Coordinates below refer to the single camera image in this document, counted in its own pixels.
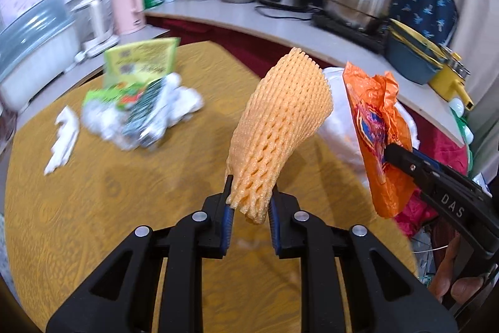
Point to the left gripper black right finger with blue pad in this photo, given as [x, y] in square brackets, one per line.
[350, 281]

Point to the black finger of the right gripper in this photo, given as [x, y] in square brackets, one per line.
[464, 204]

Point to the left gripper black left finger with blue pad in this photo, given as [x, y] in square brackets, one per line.
[151, 269]

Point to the orange snack bag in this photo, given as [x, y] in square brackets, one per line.
[378, 123]

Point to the orange foam fruit net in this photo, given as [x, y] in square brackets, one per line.
[288, 106]

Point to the white tissue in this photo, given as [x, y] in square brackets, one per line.
[68, 129]

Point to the clear plastic bag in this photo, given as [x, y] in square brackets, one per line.
[106, 120]

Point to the green tea carton box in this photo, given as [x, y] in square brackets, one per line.
[124, 97]

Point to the yellow green food bag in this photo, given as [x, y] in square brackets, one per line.
[139, 63]

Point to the white trash bag bin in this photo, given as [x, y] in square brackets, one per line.
[338, 129]

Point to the red cloth drape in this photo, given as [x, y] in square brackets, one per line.
[259, 55]

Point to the yellow patterned tablecloth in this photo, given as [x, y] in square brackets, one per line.
[60, 226]

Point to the blue yellow stacked bowls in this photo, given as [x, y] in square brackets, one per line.
[411, 54]

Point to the black induction cooker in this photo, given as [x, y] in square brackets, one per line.
[373, 39]

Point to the silver foil wrapper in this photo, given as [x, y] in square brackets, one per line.
[147, 120]

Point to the white dish rack box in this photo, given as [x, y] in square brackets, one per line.
[38, 46]

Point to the white electric kettle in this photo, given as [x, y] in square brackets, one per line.
[94, 24]

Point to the pink electric kettle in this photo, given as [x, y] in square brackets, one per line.
[128, 15]

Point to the yellow handled pot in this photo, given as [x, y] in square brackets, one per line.
[449, 82]

